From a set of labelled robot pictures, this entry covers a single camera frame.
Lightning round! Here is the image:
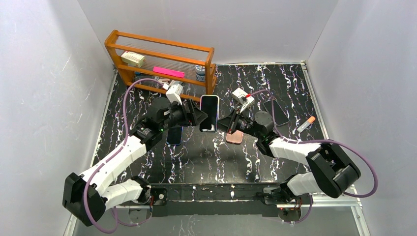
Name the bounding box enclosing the blue smartphone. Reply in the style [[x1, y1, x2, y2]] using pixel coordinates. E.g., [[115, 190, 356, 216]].
[[166, 126, 182, 146]]

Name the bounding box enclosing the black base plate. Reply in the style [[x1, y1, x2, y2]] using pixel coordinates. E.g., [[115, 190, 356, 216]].
[[150, 183, 279, 217]]

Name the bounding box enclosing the black phone clear case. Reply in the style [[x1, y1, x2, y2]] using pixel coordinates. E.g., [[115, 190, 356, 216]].
[[263, 100, 289, 127]]

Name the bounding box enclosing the orange capped white marker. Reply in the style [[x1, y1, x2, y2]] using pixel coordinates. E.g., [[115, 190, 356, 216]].
[[297, 116, 316, 133]]

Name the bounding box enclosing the orange wooden shelf rack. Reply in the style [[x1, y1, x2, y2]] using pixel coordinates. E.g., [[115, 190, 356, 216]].
[[104, 30, 217, 102]]

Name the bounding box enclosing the white box red label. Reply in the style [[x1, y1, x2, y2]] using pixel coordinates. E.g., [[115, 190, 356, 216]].
[[232, 88, 248, 104]]

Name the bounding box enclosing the white cardboard box on shelf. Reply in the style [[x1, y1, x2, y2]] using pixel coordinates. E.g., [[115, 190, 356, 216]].
[[121, 51, 146, 68]]

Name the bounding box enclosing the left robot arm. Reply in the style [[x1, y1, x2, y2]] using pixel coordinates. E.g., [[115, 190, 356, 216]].
[[62, 97, 208, 227]]

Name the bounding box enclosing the pink flat card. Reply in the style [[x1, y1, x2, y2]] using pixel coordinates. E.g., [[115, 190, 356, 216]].
[[153, 66, 185, 78]]

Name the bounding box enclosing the blue white small jar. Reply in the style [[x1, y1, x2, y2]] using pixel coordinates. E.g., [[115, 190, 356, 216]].
[[195, 65, 206, 82]]

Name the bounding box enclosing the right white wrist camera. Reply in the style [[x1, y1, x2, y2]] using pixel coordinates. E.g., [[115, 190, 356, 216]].
[[239, 94, 255, 113]]

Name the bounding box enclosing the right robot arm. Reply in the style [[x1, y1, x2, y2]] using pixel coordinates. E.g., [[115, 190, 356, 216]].
[[217, 111, 361, 201]]

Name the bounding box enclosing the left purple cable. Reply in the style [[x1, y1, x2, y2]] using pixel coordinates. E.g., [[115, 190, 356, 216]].
[[83, 78, 168, 234]]

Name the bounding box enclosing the white stapler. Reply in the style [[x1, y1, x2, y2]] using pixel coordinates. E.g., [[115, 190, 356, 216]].
[[158, 78, 171, 84]]

